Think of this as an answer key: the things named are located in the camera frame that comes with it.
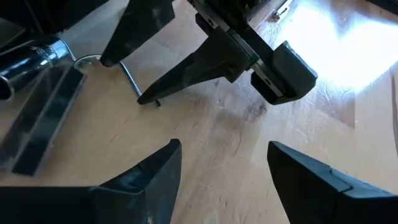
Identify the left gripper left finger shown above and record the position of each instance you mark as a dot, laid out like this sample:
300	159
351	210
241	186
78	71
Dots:
149	186

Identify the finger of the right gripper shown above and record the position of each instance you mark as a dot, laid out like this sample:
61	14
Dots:
140	28
211	62

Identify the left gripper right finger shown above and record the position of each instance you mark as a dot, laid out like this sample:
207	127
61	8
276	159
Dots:
311	193

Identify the curved silver peg hook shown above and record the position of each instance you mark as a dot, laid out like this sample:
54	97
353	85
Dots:
130	79

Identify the chrome deep socket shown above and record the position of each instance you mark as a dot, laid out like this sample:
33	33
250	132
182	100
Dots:
31	62

